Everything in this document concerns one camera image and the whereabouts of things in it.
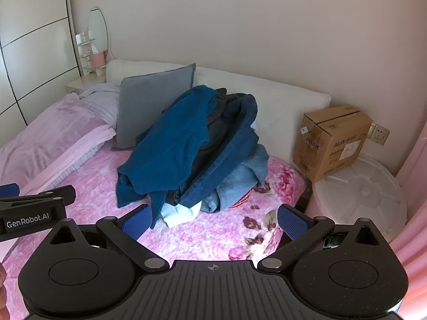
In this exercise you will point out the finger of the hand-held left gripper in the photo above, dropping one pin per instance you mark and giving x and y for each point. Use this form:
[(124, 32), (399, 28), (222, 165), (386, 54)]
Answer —
[(8, 190), (50, 198)]

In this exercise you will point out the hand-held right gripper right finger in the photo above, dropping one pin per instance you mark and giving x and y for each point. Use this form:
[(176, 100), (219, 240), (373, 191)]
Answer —
[(292, 221)]

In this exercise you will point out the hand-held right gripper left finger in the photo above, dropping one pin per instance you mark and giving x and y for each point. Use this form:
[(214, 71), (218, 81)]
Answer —
[(136, 222)]

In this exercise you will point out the teal blue sweater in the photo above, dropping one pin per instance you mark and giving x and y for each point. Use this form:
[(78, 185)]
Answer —
[(173, 140)]

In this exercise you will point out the person's left hand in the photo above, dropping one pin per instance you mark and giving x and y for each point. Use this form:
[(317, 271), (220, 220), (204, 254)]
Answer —
[(2, 283)]

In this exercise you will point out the red striped cloth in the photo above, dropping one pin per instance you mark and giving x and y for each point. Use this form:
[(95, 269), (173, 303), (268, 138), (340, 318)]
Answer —
[(242, 200)]

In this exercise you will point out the pale pink quilt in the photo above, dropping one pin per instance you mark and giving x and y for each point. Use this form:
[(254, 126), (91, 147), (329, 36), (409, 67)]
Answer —
[(50, 133)]

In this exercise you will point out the light blue-grey garment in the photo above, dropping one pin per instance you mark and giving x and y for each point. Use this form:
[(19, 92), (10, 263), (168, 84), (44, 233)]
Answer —
[(240, 180)]

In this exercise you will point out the white round table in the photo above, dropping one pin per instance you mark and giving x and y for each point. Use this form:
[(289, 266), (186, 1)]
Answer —
[(360, 190)]

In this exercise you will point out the pink floral blanket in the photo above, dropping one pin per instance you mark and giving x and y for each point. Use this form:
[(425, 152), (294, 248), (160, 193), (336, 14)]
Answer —
[(216, 240)]

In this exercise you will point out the cardboard box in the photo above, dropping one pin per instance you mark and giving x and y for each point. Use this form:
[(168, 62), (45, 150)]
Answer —
[(333, 146)]

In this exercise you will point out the dark blue denim garment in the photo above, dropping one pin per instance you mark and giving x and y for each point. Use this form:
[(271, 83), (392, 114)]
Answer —
[(233, 130)]

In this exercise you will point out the lavender striped pillow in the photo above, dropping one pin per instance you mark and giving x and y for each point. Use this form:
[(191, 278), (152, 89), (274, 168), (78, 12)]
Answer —
[(100, 101)]

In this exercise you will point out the white padded headboard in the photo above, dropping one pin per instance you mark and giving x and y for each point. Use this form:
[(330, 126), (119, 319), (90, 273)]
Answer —
[(283, 106)]

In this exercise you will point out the grey pillow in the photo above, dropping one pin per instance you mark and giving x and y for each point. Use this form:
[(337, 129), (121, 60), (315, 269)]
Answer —
[(143, 106)]

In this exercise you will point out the cream dressing table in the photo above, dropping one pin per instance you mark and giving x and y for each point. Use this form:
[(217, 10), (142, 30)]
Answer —
[(83, 81)]

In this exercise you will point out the pink curtain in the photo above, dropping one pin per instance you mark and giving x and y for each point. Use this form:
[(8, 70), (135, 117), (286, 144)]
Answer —
[(413, 223)]

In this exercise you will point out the dark grey garment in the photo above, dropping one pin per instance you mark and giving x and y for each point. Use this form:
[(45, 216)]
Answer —
[(213, 120)]

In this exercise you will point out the pink cup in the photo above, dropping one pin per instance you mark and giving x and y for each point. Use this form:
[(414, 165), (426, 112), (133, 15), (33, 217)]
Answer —
[(98, 59)]

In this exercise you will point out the white wardrobe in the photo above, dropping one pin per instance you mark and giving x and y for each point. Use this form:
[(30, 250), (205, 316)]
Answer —
[(33, 40)]

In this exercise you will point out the small white cosmetics shelf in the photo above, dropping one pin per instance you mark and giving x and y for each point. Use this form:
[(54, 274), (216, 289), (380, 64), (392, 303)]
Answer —
[(83, 41)]

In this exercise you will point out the oval mirror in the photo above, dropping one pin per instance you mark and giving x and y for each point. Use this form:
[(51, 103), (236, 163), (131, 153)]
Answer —
[(98, 30)]

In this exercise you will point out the wall socket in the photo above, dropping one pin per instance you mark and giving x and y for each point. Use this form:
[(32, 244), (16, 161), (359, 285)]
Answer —
[(378, 133)]

